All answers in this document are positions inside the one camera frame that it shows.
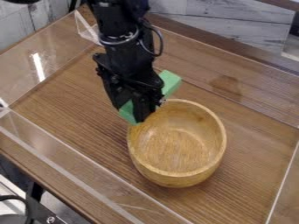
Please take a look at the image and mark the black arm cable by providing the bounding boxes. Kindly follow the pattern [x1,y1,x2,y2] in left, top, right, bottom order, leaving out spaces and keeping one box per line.
[136,17,164,58]

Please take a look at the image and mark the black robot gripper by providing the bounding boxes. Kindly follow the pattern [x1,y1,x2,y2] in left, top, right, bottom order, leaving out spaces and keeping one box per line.
[93,31,164,123]

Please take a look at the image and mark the green rectangular block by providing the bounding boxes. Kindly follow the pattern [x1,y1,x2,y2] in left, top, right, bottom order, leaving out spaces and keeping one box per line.
[117,70,183,125]

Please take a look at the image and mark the clear acrylic tray walls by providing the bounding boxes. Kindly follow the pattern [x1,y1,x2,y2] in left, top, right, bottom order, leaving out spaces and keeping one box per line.
[0,16,299,224]

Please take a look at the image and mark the brown wooden bowl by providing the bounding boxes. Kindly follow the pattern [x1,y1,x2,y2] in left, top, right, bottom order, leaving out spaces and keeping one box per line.
[127,99,228,188]

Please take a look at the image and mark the black cable loop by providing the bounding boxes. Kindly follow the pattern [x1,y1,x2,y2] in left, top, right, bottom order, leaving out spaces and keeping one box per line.
[0,194,33,224]

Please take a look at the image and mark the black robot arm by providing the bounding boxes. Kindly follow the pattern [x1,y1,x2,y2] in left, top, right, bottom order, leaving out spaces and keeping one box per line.
[88,0,164,123]

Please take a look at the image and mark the black metal table bracket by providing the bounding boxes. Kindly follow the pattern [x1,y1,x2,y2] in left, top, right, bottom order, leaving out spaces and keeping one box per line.
[25,182,67,224]

